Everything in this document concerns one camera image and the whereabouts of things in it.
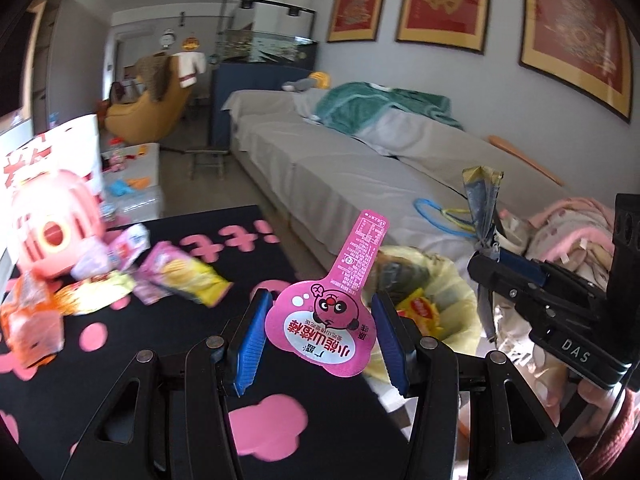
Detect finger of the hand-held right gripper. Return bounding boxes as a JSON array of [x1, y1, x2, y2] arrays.
[[499, 249, 608, 307], [467, 252, 566, 331]]

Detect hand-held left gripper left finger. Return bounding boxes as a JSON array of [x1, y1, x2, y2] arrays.
[[60, 289, 275, 480]]

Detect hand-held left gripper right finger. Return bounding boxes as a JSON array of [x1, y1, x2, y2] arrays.
[[371, 289, 586, 480]]

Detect yellow red wrapper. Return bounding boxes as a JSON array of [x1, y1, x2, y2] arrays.
[[397, 290, 443, 336]]

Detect yellow trash bag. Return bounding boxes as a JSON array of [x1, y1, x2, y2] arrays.
[[362, 246, 483, 396]]

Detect pink cartoon snack packet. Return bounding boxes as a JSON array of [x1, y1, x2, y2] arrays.
[[264, 209, 392, 378]]

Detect silver foil wrapper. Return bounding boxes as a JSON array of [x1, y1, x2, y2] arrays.
[[462, 165, 506, 346]]

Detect yellow pink chip packet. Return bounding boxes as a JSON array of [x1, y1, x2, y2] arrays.
[[137, 242, 233, 308]]

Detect pink white wrapper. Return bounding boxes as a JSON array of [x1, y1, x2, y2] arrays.
[[107, 224, 151, 271]]

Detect yellow snack bag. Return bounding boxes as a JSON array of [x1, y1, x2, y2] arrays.
[[52, 270, 136, 316]]

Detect clear plastic bag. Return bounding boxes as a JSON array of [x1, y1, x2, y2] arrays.
[[70, 247, 113, 281]]

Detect orange plastic bag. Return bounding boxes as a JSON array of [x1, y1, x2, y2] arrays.
[[0, 272, 66, 366]]

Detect person's right forearm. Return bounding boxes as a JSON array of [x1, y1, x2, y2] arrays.
[[570, 390, 640, 468]]

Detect person's right hand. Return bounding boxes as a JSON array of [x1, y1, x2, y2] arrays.
[[579, 381, 625, 414]]

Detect pink blanket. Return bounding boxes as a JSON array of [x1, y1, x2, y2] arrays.
[[527, 197, 621, 281]]

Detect black tablecloth pink print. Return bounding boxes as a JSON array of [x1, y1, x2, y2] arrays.
[[0, 205, 416, 480]]

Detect wooden shoehorn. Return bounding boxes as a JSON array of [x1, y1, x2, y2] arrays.
[[487, 135, 563, 186]]

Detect low white table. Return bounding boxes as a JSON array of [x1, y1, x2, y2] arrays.
[[102, 142, 166, 221]]

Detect grey sofa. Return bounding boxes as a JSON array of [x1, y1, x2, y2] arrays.
[[222, 89, 601, 281]]

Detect small wooden stool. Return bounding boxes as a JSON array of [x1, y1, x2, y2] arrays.
[[186, 146, 232, 181]]

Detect teal blanket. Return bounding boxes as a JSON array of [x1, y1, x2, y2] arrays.
[[317, 82, 463, 136]]

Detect pink plastic toy cage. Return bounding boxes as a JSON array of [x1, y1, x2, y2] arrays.
[[10, 169, 106, 281]]

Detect red framed ornament picture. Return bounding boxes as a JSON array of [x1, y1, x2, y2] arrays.
[[518, 0, 633, 123]]

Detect yellow armchair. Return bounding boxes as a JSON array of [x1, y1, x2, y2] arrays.
[[105, 52, 198, 143]]

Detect grey plush toy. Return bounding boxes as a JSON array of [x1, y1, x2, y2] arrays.
[[282, 71, 331, 93]]

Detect white paper bag red print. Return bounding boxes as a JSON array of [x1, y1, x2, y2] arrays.
[[0, 114, 103, 201]]

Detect red framed calligraphy picture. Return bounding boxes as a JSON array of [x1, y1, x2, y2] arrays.
[[396, 0, 493, 56]]

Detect white towel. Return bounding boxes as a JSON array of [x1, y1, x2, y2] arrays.
[[172, 51, 206, 90]]

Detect brown clothes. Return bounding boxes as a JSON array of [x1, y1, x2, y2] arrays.
[[135, 54, 173, 101]]

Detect glass fish tank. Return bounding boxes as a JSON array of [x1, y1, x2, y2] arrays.
[[217, 30, 321, 68]]

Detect red framed gourd picture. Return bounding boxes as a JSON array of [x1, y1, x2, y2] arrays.
[[327, 0, 392, 43]]

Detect yellow cord loop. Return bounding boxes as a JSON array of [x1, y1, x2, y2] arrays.
[[440, 207, 478, 228]]

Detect blue cord loop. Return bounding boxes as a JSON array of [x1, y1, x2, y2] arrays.
[[414, 198, 476, 235]]

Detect black tank light frame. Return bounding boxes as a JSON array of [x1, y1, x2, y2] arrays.
[[222, 0, 318, 41]]

